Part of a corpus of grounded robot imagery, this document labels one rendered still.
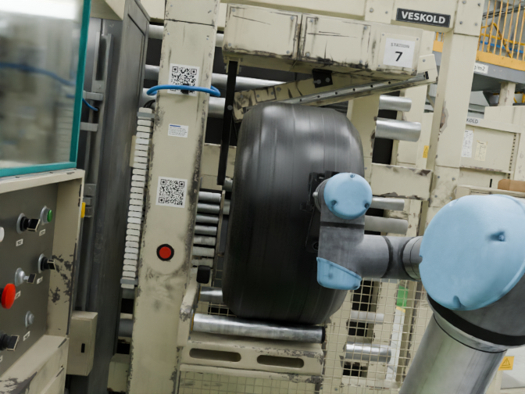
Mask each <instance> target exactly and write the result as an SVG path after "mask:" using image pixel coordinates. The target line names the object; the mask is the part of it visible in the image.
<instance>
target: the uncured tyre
mask: <svg viewBox="0 0 525 394"><path fill-rule="evenodd" d="M326 170H330V171H336V172H344V173H353V174H358V175H359V176H361V177H363V178H364V179H365V170H364V156H363V145H362V141H361V138H360V135H359V132H358V131H357V129H356V128H355V127H354V125H353V124H352V123H351V121H350V120H349V119H348V118H347V117H346V115H344V114H343V113H340V112H338V111H337V110H334V109H328V108H321V107H315V106H303V105H296V104H290V103H283V102H271V101H270V102H261V103H259V104H257V105H256V106H254V107H253V108H251V109H250V110H249V111H248V112H246V113H245V114H244V116H243V119H242V122H241V126H240V129H239V132H238V137H237V149H236V156H235V163H234V176H233V183H232V190H231V197H230V210H229V217H228V225H227V237H226V245H225V252H224V259H223V273H222V280H221V285H222V296H223V302H224V303H225V304H226V305H227V307H228V308H229V309H230V310H231V311H232V313H233V314H234V315H235V316H238V317H241V318H248V319H256V320H265V321H279V322H288V323H295V324H310V325H315V324H322V323H323V322H324V321H325V320H326V319H327V318H329V317H330V316H331V315H333V314H334V313H335V312H337V311H338V310H339V309H340V307H341V305H342V303H343V302H344V300H345V297H346V295H347V293H348V290H341V289H334V288H326V287H323V286H322V285H320V284H319V283H318V281H317V260H316V258H317V257H318V253H313V252H308V251H306V249H305V241H306V237H307V234H308V229H309V224H310V220H311V216H312V213H307V212H306V211H304V210H300V204H301V202H307V201H309V192H308V187H309V185H308V183H309V174H310V173H312V172H318V173H325V171H326Z"/></svg>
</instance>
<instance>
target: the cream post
mask: <svg viewBox="0 0 525 394"><path fill-rule="evenodd" d="M219 8H220V0H166V13H165V21H164V28H163V36H162V51H161V59H160V67H159V82H158V85H161V84H168V83H169V75H170V64H171V63H174V64H180V65H187V66H198V67H200V68H199V75H198V87H203V88H210V87H211V80H212V72H213V59H214V52H215V44H216V31H217V23H218V15H219ZM167 90H168V89H163V90H158V91H157V98H156V105H155V120H154V127H153V136H152V150H151V159H150V166H149V174H148V189H147V197H146V207H145V219H144V227H143V235H142V243H141V258H140V265H139V273H138V282H137V298H136V304H135V311H134V326H133V334H132V342H131V350H130V364H129V372H128V380H127V394H177V386H178V378H179V371H180V358H181V350H182V346H177V345H176V342H177V328H178V321H179V313H180V307H181V304H182V302H183V299H184V297H185V296H186V292H187V290H188V286H189V279H190V272H191V258H192V250H193V243H194V236H195V222H196V215H197V208H198V194H199V187H200V180H201V172H202V158H203V151H204V144H205V130H206V123H207V116H208V108H209V93H206V92H201V91H197V96H191V95H178V94H172V93H167ZM169 124H177V125H184V126H188V132H187V138H184V137H177V136H170V135H168V130H169ZM159 176H160V177H172V178H180V179H187V191H186V199H185V206H184V208H180V207H172V206H160V205H156V196H157V188H158V180H159ZM162 247H168V248H169V249H170V250H171V254H170V257H168V258H165V259H164V258H162V257H161V256H160V255H159V251H160V249H161V248H162Z"/></svg>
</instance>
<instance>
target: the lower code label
mask: <svg viewBox="0 0 525 394"><path fill-rule="evenodd" d="M187 183H188V180H187V179H180V178H172V177H160V176H159V180H158V188H157V196H156V205H160V206H172V207H180V208H184V206H185V199H186V191H187Z"/></svg>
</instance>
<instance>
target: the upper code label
mask: <svg viewBox="0 0 525 394"><path fill-rule="evenodd" d="M199 68H200V67H198V66H187V65H180V64H174V63H171V64H170V75H169V83H168V84H177V85H183V83H186V84H190V86H196V87H198V75H199ZM167 93H172V94H178V95H185V94H183V93H182V90H175V89H168V90H167ZM189 95H191V96H197V92H196V91H190V94H189Z"/></svg>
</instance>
